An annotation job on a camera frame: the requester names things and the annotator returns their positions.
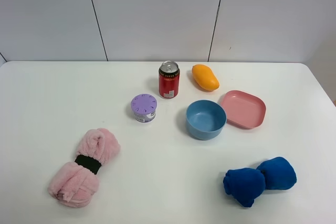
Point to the rolled blue towel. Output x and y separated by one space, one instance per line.
247 184

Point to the pink rectangular plastic dish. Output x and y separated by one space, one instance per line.
243 110

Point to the rolled pink fluffy towel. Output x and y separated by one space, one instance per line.
76 182

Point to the blue plastic bowl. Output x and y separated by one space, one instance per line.
205 119

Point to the yellow mango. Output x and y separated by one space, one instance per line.
204 77

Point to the red soda can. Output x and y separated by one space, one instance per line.
169 77

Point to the purple lidded round container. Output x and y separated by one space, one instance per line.
144 107

